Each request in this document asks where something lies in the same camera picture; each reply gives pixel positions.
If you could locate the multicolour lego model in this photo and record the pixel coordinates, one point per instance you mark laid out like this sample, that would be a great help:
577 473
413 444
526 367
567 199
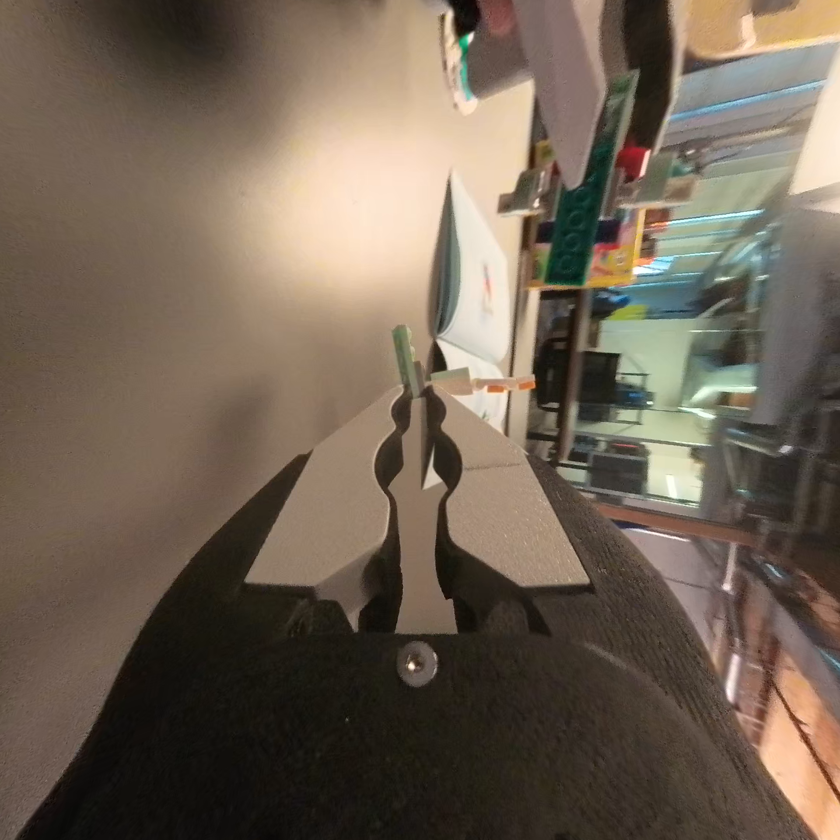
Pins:
577 229

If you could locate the yellow lego set box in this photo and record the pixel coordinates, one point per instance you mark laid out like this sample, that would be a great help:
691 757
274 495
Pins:
613 262

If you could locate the black office chair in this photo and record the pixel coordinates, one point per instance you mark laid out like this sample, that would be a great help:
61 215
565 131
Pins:
551 374

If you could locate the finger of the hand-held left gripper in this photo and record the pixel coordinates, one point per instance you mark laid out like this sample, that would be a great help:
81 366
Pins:
564 72
679 39

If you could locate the round white lego plate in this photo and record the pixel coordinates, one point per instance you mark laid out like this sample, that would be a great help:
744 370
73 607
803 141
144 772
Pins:
457 75

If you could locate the mint grey lego piece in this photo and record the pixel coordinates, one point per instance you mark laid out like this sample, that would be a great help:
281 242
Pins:
408 367

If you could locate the white mint orange lego figure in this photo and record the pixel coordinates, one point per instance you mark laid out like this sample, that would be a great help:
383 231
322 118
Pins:
459 382

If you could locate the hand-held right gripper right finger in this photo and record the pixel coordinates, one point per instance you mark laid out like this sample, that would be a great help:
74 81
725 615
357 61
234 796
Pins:
518 525

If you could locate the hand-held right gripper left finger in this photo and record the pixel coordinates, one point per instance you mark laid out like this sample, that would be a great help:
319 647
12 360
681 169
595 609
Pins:
321 525

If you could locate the open instruction booklet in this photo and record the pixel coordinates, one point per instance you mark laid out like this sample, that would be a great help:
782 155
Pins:
476 262

